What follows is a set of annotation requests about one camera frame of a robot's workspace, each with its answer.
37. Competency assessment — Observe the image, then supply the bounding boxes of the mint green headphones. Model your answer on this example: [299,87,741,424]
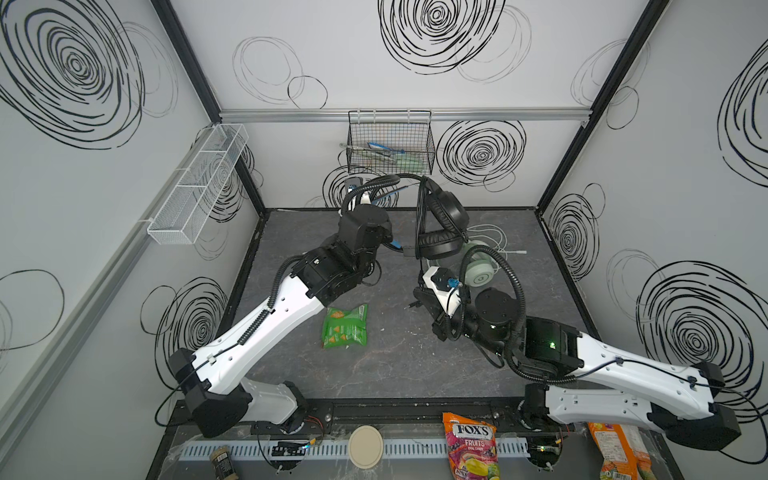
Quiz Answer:
[465,244,528,288]

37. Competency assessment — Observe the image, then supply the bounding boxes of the black blue headphones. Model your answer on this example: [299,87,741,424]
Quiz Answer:
[397,173,469,260]

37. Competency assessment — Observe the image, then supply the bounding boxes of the mint green headphone cable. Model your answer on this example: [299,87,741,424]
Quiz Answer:
[466,223,511,253]

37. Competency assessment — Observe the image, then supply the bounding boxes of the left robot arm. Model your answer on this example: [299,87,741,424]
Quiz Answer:
[170,175,400,438]

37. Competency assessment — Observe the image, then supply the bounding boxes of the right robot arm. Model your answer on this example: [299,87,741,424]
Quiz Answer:
[414,245,766,453]

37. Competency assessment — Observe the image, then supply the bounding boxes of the green item in basket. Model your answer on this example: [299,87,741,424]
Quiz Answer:
[395,153,429,175]

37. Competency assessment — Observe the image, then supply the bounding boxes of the green snack bag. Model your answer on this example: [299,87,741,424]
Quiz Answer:
[321,304,368,349]

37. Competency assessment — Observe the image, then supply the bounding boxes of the Fox's fruits candy bag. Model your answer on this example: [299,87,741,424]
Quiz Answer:
[442,412,500,480]

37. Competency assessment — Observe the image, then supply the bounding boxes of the round beige lid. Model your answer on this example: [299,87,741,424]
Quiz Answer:
[348,425,384,470]

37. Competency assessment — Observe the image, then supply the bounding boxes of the orange snack bag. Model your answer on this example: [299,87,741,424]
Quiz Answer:
[587,423,657,480]

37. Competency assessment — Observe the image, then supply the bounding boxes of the small dark jar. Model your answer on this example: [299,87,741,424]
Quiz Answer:
[210,445,239,480]

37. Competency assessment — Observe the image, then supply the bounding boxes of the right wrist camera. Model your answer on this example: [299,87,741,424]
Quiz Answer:
[422,266,461,316]

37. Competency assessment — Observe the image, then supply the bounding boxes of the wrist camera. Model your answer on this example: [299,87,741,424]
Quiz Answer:
[342,176,371,210]
[422,266,461,316]

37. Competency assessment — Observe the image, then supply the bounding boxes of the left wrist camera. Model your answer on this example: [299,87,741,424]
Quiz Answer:
[342,176,371,210]

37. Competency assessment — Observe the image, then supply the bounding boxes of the blue handled tool in basket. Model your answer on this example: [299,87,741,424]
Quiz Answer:
[368,142,405,156]

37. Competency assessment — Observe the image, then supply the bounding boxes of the black wire basket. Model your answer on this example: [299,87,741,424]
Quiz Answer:
[342,120,436,175]

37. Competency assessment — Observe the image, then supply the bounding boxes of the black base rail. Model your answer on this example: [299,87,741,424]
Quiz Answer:
[155,395,569,438]

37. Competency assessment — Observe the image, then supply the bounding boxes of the aluminium wall rail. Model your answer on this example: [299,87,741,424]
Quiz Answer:
[220,107,592,123]

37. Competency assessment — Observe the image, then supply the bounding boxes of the white wire shelf basket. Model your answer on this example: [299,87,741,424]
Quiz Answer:
[147,123,249,246]

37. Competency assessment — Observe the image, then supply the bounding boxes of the white slotted cable duct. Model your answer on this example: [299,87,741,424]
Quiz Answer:
[178,437,530,461]

